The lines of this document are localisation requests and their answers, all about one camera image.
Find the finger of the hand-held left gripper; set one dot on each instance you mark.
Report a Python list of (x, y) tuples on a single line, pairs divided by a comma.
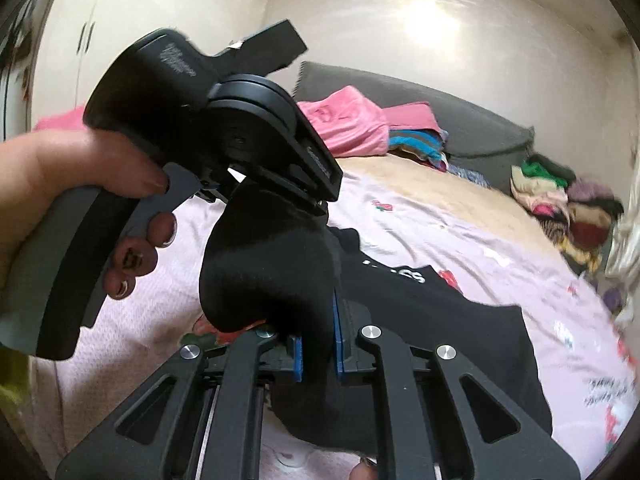
[(312, 160)]

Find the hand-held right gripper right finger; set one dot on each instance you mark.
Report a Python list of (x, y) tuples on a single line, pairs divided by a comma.
[(340, 345)]

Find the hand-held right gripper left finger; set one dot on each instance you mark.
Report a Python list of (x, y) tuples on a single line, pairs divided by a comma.
[(299, 357)]

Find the colourful striped clothes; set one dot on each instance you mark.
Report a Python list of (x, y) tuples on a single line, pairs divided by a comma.
[(415, 145)]

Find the pile of mixed clothes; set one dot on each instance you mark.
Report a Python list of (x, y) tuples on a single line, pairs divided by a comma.
[(555, 200)]

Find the person's right hand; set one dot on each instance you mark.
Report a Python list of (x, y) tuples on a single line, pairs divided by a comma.
[(364, 471)]

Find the person's left hand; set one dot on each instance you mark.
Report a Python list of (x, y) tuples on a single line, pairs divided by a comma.
[(60, 165)]

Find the pink knit garment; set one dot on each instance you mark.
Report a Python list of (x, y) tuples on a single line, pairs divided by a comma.
[(345, 120)]

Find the white wardrobe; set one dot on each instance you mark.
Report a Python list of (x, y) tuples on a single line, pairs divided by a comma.
[(100, 5)]

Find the pink satin garment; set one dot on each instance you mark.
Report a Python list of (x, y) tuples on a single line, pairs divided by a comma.
[(60, 120)]

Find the magenta garment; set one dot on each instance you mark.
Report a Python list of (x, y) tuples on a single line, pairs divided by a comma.
[(412, 115)]

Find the black t-shirt with white letters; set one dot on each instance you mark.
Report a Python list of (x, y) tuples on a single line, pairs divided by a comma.
[(450, 340)]

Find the beige plush blanket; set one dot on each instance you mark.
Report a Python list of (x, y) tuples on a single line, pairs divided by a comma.
[(425, 190)]

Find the blue patterned cloth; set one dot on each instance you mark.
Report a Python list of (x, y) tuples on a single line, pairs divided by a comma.
[(467, 175)]

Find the grey cushion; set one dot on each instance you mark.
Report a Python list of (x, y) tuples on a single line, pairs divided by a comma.
[(475, 130)]

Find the lilac printed bed sheet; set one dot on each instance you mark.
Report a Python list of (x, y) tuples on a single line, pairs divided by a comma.
[(500, 270)]

